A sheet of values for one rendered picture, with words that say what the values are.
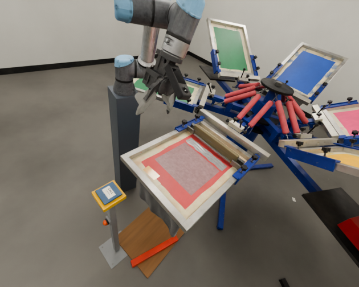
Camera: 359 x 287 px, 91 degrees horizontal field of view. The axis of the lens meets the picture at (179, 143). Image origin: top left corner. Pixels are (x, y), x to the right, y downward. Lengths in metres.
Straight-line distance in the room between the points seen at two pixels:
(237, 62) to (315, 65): 0.97
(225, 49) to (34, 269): 2.91
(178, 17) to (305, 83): 2.33
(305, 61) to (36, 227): 3.51
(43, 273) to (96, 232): 0.43
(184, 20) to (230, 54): 2.08
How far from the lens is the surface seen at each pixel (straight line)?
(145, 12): 0.63
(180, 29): 0.55
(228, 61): 2.52
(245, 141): 1.46
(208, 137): 1.33
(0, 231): 2.27
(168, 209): 0.97
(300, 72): 2.85
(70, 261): 1.97
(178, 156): 1.23
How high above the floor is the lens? 1.85
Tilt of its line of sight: 42 degrees down
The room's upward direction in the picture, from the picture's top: 16 degrees clockwise
